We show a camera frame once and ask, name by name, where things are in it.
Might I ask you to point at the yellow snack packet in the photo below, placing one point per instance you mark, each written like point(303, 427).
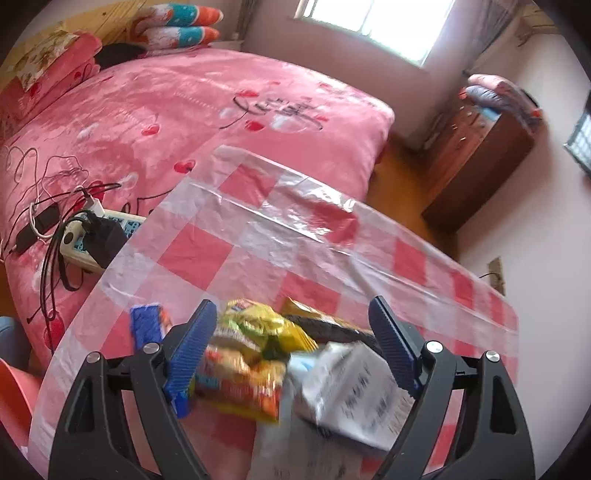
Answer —
point(249, 369)

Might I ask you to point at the blue tissue packet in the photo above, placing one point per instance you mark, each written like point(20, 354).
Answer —
point(145, 323)

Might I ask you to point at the teal orange roll pillow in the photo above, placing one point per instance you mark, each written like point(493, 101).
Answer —
point(184, 37)
point(180, 14)

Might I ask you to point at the window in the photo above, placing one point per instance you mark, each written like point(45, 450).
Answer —
point(378, 23)

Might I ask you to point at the black power adapter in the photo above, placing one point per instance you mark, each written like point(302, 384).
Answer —
point(104, 240)

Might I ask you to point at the wall socket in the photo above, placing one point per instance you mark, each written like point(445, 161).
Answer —
point(497, 274)

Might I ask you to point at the black gold snack packet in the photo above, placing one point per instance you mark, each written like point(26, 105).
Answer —
point(323, 325)

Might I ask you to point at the floral cushion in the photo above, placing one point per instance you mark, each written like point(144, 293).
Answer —
point(41, 55)

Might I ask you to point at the brown wooden cabinet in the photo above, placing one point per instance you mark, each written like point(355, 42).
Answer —
point(475, 157)

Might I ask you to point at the black power bank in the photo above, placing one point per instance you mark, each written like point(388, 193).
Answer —
point(39, 226)

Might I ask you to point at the folded quilts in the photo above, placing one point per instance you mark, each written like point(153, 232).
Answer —
point(503, 97)

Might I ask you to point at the yellow wooden headboard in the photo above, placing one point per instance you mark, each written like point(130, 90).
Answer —
point(69, 14)

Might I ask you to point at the pink bed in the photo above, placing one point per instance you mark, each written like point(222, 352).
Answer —
point(184, 115)

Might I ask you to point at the blue grey cloth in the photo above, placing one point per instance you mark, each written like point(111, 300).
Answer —
point(11, 341)

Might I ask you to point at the black cloth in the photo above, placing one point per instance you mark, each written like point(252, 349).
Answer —
point(120, 55)

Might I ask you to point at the white power strip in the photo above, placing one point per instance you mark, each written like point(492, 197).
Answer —
point(124, 225)

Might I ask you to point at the grey printed snack bag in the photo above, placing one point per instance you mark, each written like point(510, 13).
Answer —
point(341, 392)

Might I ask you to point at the red folded blanket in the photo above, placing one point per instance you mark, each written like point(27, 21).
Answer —
point(60, 74)

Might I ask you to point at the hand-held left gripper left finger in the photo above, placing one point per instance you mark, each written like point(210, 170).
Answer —
point(191, 350)

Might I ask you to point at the grey curtain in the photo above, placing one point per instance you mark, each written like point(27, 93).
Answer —
point(494, 27)
point(247, 18)

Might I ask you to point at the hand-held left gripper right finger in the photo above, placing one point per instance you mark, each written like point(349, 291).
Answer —
point(397, 346)

